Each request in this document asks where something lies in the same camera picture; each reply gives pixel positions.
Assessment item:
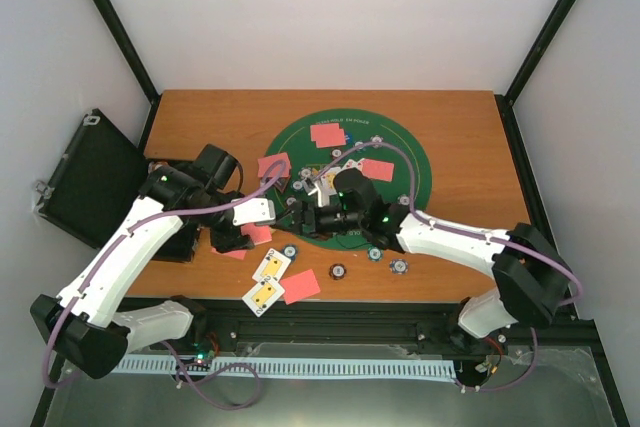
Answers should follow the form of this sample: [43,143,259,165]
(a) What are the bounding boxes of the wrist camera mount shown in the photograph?
[304,178,330,208]
[232,197,277,226]

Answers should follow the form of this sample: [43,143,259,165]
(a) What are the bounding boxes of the black frame post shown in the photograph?
[504,0,577,107]
[91,0,160,105]

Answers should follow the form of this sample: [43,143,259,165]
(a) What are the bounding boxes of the red playing card deck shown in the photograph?
[241,223,272,246]

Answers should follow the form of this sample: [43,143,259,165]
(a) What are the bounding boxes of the blue 10 chip stack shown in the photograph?
[389,259,409,275]

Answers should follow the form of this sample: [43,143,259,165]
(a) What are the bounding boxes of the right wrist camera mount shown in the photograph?
[304,178,330,208]

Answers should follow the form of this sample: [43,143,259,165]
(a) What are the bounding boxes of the face-up heart card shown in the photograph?
[342,159,363,171]

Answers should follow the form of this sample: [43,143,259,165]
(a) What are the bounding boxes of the black left frame post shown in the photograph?
[91,0,160,105]

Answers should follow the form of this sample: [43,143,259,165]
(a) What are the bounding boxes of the teal 50 chip stack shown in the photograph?
[282,244,298,258]

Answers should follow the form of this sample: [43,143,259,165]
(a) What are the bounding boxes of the black right frame post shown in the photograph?
[504,0,577,107]

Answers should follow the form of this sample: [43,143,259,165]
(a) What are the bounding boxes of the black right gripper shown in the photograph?
[271,201,365,242]

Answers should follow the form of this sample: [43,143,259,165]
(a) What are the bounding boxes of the light blue cable duct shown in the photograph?
[113,354,456,382]

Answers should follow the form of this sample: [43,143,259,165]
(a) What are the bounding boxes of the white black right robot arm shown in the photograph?
[287,168,575,339]

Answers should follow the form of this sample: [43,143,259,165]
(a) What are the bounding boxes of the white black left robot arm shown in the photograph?
[30,145,264,389]

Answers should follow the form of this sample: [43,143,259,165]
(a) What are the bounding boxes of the black poker chip case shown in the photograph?
[33,107,225,264]

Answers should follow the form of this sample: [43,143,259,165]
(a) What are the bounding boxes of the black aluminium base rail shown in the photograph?
[134,296,596,361]

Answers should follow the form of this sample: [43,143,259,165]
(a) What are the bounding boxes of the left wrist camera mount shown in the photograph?
[232,197,277,226]

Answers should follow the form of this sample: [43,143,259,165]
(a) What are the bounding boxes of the two of spades card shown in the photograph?
[242,275,285,317]

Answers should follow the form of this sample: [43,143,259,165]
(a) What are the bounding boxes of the two of clubs card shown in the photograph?
[252,248,292,281]

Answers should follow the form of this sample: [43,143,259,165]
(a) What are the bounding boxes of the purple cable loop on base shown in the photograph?
[167,344,264,411]

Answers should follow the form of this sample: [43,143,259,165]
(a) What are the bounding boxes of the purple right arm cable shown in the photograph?
[312,140,584,393]

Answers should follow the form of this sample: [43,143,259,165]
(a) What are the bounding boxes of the dropped red card by case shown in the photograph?
[211,248,247,260]

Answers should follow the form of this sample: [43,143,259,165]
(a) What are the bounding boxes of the round green poker mat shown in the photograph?
[259,109,432,251]

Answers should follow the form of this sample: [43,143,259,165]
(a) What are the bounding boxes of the brown 100 chip stack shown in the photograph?
[329,263,347,280]

